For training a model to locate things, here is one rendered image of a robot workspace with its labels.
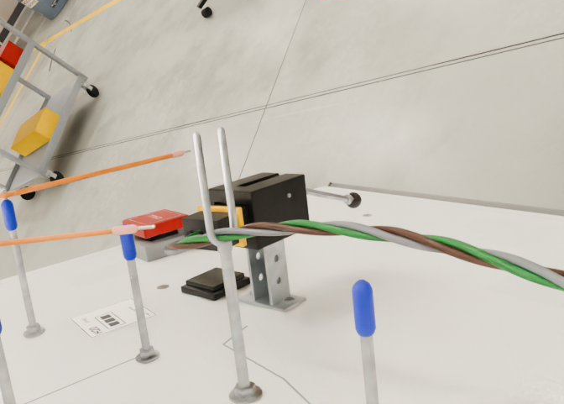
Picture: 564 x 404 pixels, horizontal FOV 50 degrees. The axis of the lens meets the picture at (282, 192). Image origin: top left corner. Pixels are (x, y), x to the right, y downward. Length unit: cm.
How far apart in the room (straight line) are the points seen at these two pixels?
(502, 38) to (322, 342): 182
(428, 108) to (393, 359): 178
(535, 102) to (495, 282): 147
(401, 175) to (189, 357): 166
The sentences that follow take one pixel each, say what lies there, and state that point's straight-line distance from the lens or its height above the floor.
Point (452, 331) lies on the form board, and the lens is 39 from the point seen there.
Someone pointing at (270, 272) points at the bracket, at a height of 112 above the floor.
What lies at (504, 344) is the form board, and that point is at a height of 106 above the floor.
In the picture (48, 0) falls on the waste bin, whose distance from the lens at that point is 730.
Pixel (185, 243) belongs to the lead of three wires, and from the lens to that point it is 32.
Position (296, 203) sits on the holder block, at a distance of 43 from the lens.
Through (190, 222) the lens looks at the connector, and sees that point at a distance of 39.
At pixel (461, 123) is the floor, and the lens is 199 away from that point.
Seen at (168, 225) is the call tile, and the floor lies 110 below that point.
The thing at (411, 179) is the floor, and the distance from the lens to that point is 197.
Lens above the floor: 139
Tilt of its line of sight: 36 degrees down
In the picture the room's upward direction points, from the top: 55 degrees counter-clockwise
